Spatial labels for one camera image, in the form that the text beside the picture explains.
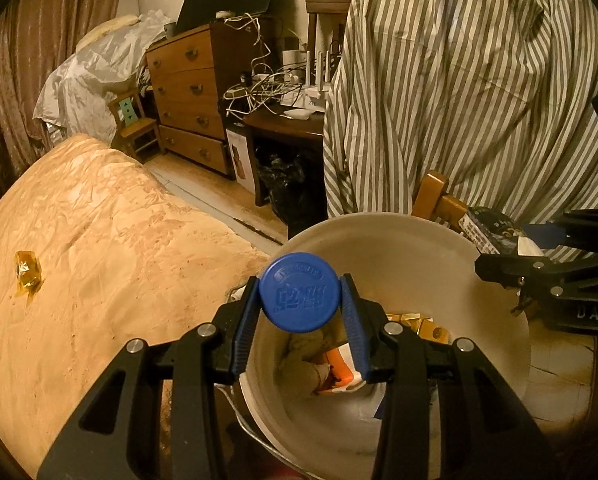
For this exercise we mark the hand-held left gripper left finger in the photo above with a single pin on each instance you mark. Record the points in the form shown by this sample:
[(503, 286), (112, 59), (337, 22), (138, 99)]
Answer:
[(241, 330)]

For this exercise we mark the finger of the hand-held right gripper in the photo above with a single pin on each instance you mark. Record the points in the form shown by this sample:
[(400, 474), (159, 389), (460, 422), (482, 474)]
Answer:
[(529, 272), (544, 232)]

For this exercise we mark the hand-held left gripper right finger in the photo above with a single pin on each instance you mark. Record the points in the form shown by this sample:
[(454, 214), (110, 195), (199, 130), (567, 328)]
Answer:
[(354, 325)]

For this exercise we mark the dark snack packet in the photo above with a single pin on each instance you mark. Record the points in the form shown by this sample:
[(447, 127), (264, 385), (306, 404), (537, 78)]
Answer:
[(489, 230)]

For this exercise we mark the blue round lid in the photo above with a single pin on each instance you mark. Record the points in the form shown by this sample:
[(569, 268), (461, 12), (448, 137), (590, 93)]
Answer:
[(299, 292)]

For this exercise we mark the white plastic bucket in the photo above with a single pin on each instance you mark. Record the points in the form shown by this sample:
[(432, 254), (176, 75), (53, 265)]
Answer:
[(404, 260)]

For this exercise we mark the black trash bag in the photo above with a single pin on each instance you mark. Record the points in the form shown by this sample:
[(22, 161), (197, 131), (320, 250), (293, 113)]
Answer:
[(294, 190)]

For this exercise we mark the white sock bundle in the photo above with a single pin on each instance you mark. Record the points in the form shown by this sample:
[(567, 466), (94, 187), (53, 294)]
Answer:
[(304, 365)]

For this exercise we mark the gold foil box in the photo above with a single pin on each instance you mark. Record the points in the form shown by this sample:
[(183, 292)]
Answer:
[(429, 330)]

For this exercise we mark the light wooden chair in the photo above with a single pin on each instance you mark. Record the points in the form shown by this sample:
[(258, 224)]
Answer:
[(434, 190)]

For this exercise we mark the white carton box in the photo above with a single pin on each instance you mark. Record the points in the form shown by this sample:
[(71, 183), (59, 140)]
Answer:
[(241, 160)]

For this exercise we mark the grey striped cloth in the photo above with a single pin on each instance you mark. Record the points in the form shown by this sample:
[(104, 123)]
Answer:
[(454, 85)]

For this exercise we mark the dark wooden side table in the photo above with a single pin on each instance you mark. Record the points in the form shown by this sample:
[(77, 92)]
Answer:
[(279, 125)]

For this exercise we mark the white flat device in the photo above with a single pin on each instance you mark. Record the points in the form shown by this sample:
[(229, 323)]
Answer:
[(296, 112)]

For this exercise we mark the yellow plastic wrapper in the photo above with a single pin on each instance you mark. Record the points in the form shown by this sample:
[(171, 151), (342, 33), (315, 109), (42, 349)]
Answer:
[(29, 272)]

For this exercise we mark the small wooden chair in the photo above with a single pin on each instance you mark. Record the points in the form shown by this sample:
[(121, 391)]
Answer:
[(139, 130)]

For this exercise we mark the white router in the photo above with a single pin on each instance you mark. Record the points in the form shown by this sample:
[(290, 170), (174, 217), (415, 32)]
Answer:
[(315, 92)]

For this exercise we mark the wooden dresser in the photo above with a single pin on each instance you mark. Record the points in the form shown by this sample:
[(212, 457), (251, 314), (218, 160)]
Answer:
[(184, 85)]

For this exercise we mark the large silver plastic sheet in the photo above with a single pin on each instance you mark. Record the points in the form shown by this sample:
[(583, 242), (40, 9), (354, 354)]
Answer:
[(89, 75)]

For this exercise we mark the grey cup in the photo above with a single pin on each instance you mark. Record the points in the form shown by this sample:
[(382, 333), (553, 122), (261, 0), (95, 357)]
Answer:
[(169, 27)]

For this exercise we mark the white round device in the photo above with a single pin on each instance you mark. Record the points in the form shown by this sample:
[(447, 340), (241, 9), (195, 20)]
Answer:
[(224, 14)]

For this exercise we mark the brown wooden chair back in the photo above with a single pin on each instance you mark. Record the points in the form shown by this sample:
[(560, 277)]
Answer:
[(324, 2)]

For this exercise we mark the cream pillow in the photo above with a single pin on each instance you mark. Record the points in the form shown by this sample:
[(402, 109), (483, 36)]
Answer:
[(114, 24)]

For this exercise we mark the brown curtain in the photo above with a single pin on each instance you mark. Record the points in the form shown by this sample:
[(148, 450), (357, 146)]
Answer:
[(44, 35)]

